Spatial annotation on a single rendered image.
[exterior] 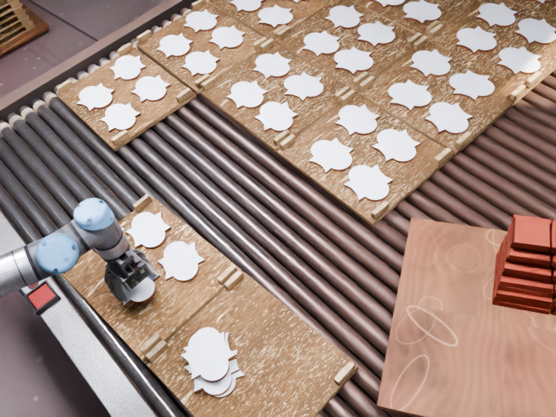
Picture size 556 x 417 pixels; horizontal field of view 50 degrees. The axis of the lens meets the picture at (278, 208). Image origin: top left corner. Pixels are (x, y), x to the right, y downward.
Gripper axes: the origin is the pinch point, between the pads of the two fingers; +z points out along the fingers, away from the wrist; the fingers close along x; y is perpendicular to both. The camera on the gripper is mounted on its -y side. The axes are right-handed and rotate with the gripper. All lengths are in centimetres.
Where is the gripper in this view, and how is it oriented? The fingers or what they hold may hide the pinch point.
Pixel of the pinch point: (134, 282)
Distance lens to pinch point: 163.7
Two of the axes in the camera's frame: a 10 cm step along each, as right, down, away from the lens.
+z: 1.2, 5.8, 8.1
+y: 7.0, 5.3, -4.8
